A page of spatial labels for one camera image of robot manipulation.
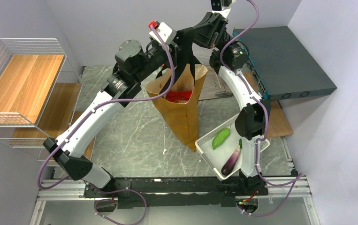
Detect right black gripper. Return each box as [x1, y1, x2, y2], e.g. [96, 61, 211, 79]
[184, 12, 237, 53]

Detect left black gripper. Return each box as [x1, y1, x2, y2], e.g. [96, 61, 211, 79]
[134, 38, 188, 83]

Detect red snack packet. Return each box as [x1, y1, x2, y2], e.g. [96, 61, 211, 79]
[165, 90, 192, 104]

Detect tan grocery bag black straps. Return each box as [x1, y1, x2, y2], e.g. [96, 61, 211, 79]
[145, 27, 208, 152]

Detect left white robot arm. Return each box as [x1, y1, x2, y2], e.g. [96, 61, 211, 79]
[43, 34, 183, 197]

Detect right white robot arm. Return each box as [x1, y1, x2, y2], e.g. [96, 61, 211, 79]
[194, 9, 271, 195]

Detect silver metal tray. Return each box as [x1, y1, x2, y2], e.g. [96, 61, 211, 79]
[199, 66, 233, 101]

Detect green bitter gourd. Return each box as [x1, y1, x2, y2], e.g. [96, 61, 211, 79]
[212, 127, 230, 150]

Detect white plastic basket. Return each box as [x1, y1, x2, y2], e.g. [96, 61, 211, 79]
[195, 114, 270, 181]

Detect purple eggplant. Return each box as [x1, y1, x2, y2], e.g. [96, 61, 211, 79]
[221, 145, 242, 176]

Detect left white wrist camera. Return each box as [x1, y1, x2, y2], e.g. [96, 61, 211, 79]
[148, 21, 177, 45]

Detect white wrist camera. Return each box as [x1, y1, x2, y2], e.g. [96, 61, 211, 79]
[210, 0, 236, 18]
[148, 21, 177, 45]

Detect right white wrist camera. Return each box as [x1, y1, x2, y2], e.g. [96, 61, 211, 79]
[210, 0, 236, 18]

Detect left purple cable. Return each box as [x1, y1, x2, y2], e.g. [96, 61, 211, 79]
[37, 25, 176, 225]

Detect purple cable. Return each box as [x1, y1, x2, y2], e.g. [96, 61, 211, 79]
[219, 0, 304, 218]
[37, 25, 176, 225]

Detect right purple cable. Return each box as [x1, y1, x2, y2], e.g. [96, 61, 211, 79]
[219, 0, 304, 218]

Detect dark network switch box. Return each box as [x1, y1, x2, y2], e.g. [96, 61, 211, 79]
[233, 26, 337, 101]

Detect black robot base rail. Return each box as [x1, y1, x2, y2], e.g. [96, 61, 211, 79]
[37, 177, 312, 215]

